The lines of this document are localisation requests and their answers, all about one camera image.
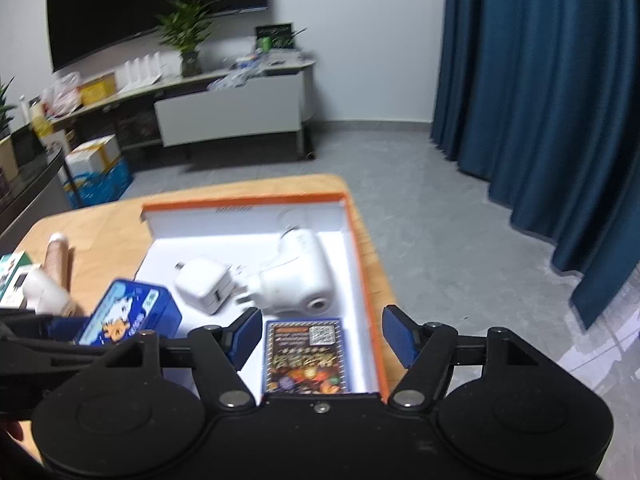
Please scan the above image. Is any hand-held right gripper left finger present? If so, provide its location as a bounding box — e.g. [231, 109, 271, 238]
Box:
[112, 308, 263, 408]

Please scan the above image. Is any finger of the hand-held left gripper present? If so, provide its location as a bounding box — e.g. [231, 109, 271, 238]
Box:
[0, 337, 133, 366]
[0, 308, 91, 343]

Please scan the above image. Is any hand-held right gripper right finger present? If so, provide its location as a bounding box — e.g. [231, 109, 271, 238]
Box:
[384, 306, 533, 407]

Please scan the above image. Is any white plug-in device tan bottle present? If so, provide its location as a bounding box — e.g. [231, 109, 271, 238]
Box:
[25, 232, 83, 318]

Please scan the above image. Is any blue red playing card box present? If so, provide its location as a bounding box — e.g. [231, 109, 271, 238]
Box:
[262, 316, 353, 395]

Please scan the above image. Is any white wall charger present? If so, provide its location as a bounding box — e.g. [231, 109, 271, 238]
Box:
[174, 257, 233, 316]

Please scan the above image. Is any blue cartoon tin box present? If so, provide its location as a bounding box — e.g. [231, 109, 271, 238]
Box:
[77, 279, 183, 348]

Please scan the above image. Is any white plug-in device clear cap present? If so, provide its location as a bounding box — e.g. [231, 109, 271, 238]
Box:
[235, 228, 333, 317]

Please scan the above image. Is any green bandage box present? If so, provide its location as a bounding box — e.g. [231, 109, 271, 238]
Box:
[0, 252, 35, 310]

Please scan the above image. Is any orange white cardboard box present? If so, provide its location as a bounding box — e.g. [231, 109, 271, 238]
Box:
[139, 194, 391, 403]

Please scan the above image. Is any dark glass side table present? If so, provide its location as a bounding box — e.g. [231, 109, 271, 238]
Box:
[0, 125, 73, 256]

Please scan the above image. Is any blue bottled water pack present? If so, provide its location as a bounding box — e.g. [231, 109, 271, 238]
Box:
[65, 157, 135, 208]

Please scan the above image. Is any white yellow carton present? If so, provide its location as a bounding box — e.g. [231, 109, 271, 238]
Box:
[64, 135, 122, 181]

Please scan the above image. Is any white tv cabinet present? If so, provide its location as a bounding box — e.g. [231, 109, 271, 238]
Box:
[50, 55, 317, 161]

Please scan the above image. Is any leafy green plant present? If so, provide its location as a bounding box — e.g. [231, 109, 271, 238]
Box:
[0, 77, 18, 136]

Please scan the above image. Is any white plastic bag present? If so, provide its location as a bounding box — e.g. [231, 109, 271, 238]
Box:
[42, 72, 83, 113]

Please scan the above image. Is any yellow box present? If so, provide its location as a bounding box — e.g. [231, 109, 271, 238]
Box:
[80, 74, 118, 105]

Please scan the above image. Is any pile of plastic packets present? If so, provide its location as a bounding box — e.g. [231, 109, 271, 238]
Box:
[207, 52, 306, 92]

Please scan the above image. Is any white router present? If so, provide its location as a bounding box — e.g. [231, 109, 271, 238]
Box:
[116, 52, 163, 86]

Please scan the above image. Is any blue curtain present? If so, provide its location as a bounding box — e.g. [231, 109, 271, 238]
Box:
[430, 0, 640, 331]

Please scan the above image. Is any black green box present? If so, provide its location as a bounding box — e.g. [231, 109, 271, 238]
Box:
[255, 22, 295, 52]

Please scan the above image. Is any potted plant in dark pot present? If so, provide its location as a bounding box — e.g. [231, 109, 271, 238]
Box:
[155, 0, 223, 78]

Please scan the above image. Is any black television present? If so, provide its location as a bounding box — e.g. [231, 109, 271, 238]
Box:
[46, 0, 269, 73]

